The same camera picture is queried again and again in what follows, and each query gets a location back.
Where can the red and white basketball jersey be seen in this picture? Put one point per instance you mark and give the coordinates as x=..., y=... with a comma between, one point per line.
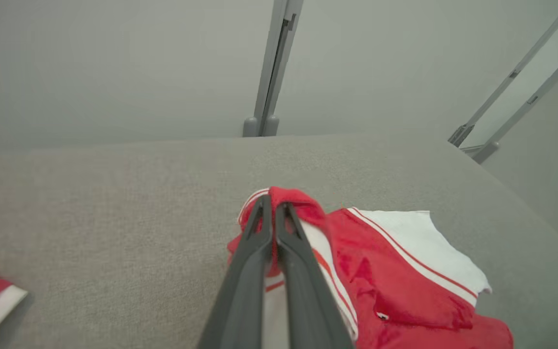
x=395, y=271

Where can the grey partition post with feet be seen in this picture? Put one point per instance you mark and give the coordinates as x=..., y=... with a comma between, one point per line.
x=271, y=72

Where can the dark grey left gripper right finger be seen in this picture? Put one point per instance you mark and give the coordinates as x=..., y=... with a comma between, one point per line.
x=308, y=305

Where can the grey metal frame leg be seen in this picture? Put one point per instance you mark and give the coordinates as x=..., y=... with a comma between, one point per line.
x=459, y=135
x=485, y=152

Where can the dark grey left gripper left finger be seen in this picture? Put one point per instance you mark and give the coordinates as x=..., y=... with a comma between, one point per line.
x=240, y=300

